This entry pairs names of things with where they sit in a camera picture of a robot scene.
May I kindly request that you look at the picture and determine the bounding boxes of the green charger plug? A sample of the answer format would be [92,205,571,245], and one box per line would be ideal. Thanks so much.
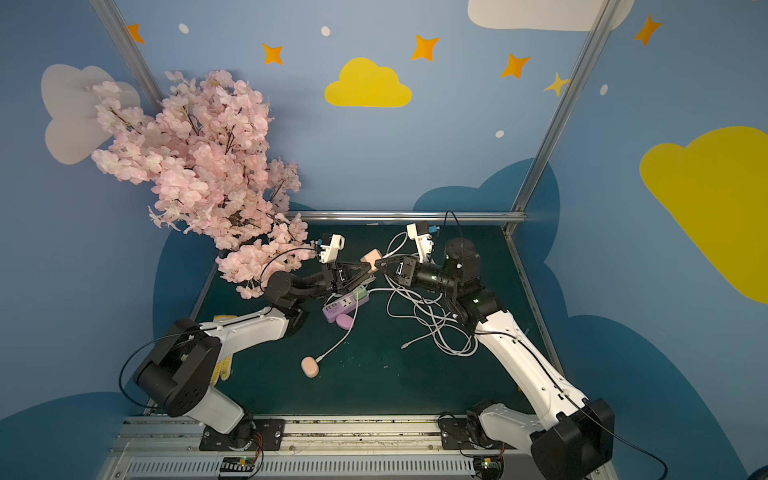
[353,286,369,304]

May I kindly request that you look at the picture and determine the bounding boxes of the pink charger adapter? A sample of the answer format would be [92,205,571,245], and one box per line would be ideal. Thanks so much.
[361,249,382,272]

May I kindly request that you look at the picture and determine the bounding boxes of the purple power strip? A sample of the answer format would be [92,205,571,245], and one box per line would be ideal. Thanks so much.
[322,293,369,323]

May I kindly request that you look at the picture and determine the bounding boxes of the purple earbud case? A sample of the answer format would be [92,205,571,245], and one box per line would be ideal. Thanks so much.
[335,314,355,331]

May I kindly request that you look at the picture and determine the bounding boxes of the white pink charger cable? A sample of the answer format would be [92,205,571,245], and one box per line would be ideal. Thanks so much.
[314,230,409,364]

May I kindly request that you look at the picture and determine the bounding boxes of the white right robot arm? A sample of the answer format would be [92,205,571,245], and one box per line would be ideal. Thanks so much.
[375,238,615,479]

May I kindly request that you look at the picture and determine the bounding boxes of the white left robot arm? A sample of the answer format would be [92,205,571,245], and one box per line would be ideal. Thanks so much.
[133,261,373,451]

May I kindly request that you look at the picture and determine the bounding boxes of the yellow work glove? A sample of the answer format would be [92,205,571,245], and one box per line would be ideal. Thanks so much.
[211,314,239,382]

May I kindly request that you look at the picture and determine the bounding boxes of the pink artificial blossom tree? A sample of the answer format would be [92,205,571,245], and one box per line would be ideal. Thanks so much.
[91,70,314,299]

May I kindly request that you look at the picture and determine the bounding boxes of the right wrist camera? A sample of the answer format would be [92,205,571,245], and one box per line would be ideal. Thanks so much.
[406,220,435,263]

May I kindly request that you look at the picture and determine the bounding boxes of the aluminium back frame rail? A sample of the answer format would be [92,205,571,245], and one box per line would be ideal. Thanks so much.
[285,210,526,225]

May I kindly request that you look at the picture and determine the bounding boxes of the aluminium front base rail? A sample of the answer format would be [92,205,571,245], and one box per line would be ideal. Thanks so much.
[98,414,541,479]

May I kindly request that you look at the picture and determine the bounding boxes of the right aluminium frame post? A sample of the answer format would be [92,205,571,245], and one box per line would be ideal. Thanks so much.
[503,0,623,240]

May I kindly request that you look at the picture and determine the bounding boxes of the aluminium frame post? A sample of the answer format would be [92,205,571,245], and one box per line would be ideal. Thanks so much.
[89,0,163,112]
[503,0,623,240]

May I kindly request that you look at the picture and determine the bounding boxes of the left aluminium frame post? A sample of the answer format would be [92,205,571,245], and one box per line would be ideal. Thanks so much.
[89,0,163,112]

